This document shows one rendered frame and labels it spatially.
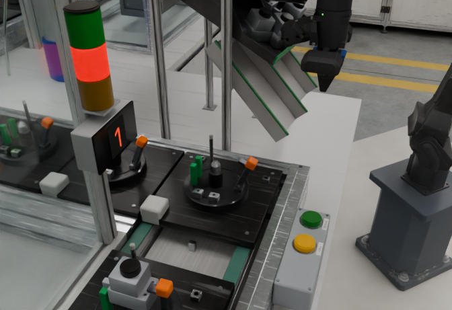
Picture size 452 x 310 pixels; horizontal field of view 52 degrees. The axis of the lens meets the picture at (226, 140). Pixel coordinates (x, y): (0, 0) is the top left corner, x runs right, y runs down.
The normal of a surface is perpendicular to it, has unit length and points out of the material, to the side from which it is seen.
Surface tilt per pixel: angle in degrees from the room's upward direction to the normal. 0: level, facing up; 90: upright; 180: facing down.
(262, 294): 0
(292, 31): 91
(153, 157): 0
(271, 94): 45
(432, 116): 61
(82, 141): 90
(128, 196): 0
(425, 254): 90
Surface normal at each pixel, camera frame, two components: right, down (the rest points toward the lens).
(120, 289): -0.33, 0.52
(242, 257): 0.00, -0.84
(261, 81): 0.61, -0.40
